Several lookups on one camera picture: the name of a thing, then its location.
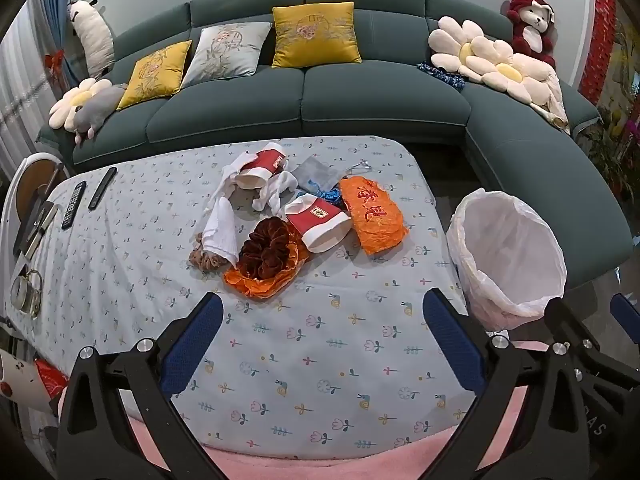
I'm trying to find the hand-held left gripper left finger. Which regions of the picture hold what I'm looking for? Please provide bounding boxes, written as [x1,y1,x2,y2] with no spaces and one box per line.
[56,292,224,480]

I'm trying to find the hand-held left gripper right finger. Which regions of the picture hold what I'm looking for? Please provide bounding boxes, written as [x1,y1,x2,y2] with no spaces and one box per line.
[422,289,586,480]

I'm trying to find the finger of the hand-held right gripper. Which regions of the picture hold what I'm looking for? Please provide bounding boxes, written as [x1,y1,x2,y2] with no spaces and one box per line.
[610,293,640,347]
[545,299,606,361]

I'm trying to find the waste bin with white bag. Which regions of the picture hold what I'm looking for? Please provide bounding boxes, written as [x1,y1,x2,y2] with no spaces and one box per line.
[446,187,568,332]

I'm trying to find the white sock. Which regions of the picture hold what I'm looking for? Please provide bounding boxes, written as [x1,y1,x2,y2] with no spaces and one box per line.
[207,152,256,211]
[251,170,301,212]

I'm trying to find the small light brown scrunchie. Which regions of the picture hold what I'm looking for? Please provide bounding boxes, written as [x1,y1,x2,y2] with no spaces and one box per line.
[188,232,226,273]

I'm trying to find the crumpled orange plastic bag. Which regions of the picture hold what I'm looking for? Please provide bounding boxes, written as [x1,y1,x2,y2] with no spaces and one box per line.
[223,232,311,302]

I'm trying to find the floral print tablecloth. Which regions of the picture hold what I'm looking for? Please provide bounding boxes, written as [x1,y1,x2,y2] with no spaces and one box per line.
[10,135,481,461]

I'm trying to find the white folded towel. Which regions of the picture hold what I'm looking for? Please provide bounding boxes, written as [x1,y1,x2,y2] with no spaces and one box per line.
[202,197,241,268]

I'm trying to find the dark brown ruffled scrunchie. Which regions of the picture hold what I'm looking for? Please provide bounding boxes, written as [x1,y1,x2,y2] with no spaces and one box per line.
[239,217,293,281]

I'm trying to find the red orange packet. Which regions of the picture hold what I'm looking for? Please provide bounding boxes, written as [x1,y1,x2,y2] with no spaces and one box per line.
[35,357,69,402]

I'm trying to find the orange bag with red print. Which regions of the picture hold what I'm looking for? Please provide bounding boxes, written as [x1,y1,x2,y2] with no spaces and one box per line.
[340,176,410,256]

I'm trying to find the potted flowering plants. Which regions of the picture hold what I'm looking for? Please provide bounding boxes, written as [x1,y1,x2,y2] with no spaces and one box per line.
[582,20,640,203]

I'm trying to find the round alarm clock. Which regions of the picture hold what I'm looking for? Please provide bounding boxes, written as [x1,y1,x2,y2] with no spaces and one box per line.
[10,267,43,318]

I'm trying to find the red and white paper cup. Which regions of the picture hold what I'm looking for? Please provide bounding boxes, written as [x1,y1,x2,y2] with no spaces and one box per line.
[235,142,290,192]
[284,195,353,254]

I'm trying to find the black remote control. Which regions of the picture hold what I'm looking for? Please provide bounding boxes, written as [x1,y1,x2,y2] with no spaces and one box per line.
[61,181,87,230]
[88,166,118,211]

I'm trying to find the white spotted round container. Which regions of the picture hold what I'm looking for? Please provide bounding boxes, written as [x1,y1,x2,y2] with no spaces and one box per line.
[0,345,37,411]

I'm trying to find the blue crumpled wrapper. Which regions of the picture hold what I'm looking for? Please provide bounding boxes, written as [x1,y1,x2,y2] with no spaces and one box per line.
[300,177,343,208]

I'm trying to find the dark notebook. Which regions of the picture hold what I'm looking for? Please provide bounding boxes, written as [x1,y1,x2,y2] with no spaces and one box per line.
[12,200,58,261]

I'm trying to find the grey fabric pouch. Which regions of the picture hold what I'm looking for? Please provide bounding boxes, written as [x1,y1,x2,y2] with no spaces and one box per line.
[294,155,341,196]

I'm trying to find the beige blanket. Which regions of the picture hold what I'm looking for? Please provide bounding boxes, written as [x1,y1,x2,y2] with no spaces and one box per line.
[532,72,571,136]

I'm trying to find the white round stool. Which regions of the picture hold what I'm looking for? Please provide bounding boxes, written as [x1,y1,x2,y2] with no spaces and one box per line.
[7,152,66,241]

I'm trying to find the cream flower cushion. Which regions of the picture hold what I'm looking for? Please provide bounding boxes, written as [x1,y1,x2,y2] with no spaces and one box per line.
[48,78,113,131]
[428,16,513,81]
[492,52,556,106]

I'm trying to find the grey plush animal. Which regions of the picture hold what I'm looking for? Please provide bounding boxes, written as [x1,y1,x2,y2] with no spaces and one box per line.
[72,83,128,146]

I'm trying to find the teal green sectional sofa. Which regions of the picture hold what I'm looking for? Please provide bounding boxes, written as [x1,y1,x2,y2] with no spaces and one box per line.
[37,0,635,291]

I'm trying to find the blue patterned cloth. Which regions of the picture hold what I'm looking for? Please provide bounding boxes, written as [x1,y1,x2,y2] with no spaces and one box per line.
[416,61,467,92]

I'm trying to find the small yellow embroidered pillow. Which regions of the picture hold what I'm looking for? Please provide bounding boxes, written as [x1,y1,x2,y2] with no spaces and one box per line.
[116,40,193,111]

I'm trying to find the red and white plush bear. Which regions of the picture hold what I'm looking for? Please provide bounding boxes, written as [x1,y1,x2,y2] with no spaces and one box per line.
[507,0,557,70]

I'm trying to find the grey embroidered pillow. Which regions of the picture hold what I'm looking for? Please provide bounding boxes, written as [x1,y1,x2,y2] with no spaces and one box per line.
[181,21,273,89]

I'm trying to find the white sheer curtain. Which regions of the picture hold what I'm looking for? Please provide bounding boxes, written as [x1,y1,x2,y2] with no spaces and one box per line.
[0,25,56,173]

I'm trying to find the red curtain tie ribbon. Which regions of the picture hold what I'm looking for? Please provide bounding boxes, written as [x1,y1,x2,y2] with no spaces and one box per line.
[44,50,66,86]

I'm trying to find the white panda plush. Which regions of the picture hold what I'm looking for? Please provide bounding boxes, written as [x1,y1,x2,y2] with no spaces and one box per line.
[66,0,116,80]

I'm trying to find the large yellow embroidered pillow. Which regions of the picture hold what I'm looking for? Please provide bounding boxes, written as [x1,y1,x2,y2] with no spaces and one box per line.
[271,2,362,68]

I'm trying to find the blue curtain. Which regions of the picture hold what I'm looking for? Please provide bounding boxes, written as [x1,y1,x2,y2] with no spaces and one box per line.
[27,0,73,91]

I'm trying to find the red patterned wall hanging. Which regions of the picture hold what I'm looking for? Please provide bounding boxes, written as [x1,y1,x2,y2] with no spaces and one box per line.
[580,0,618,103]

